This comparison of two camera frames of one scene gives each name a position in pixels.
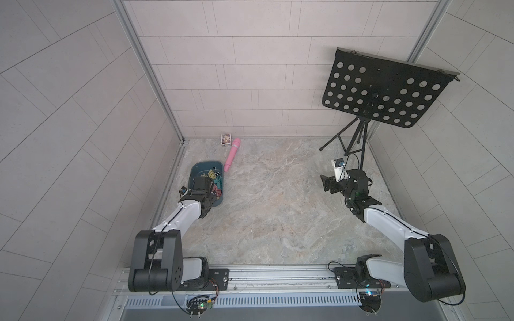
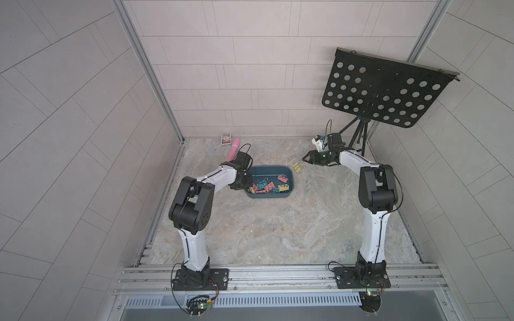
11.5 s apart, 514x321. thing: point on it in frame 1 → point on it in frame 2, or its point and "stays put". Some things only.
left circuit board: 197,305 stays put
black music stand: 366,87 stays put
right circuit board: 371,301 stays put
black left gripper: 212,199 → 247,176
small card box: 225,140 stays put
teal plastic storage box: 199,168 → 271,182
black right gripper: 328,180 → 315,158
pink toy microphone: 235,145 stays put
